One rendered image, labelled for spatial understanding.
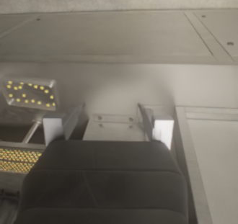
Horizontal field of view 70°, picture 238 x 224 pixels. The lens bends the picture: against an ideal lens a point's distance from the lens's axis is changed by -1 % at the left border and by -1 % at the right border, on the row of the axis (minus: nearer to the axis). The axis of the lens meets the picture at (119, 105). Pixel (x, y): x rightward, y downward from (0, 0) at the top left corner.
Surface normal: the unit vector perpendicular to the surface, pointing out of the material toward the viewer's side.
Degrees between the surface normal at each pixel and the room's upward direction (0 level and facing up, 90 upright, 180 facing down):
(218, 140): 90
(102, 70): 0
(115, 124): 90
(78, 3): 0
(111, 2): 0
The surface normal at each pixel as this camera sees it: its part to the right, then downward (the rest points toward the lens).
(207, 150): -0.04, -0.76
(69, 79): -0.11, 0.65
